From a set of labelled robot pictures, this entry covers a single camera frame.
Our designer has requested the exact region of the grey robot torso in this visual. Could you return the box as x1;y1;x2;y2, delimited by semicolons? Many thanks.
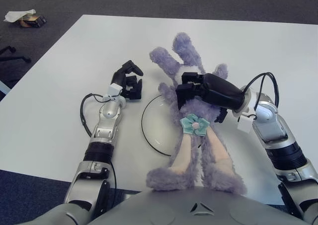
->
32;185;309;225

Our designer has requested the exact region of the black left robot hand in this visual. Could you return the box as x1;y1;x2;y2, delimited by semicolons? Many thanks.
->
110;60;144;101

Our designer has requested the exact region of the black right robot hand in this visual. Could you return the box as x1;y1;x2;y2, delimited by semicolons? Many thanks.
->
175;71;246;123

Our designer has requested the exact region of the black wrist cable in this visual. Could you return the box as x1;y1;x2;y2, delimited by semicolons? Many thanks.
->
79;93;110;138
247;72;280;104

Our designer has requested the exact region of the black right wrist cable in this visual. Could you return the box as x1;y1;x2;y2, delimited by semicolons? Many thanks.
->
247;72;280;104

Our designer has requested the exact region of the white furniture edge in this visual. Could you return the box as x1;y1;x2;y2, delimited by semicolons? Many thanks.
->
0;79;12;95

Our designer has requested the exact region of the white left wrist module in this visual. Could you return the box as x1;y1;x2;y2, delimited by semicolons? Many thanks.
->
107;84;123;96

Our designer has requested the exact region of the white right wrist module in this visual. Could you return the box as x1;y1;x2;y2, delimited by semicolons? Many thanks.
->
237;115;254;134

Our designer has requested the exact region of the white plate with black rim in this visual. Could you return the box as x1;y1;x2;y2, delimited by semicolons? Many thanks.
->
141;95;179;157

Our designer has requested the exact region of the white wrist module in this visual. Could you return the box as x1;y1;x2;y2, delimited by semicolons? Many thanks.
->
107;84;123;96
237;115;254;134

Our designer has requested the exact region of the purple plush bunny doll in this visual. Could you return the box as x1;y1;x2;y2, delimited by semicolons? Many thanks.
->
146;32;248;195

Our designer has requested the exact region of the black office chair base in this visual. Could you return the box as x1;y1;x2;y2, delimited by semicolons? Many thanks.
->
0;45;32;63

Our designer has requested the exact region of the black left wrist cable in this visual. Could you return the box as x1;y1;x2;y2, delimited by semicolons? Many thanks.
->
79;93;110;138

